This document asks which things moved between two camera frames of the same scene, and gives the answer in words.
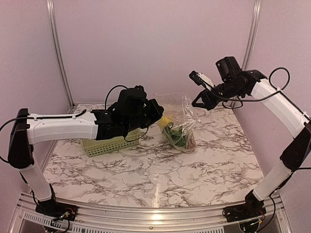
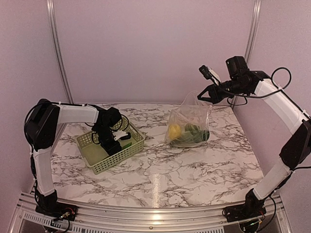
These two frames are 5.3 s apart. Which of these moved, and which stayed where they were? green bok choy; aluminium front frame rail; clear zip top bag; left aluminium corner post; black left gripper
Moved: clear zip top bag; black left gripper; green bok choy
Stayed: aluminium front frame rail; left aluminium corner post
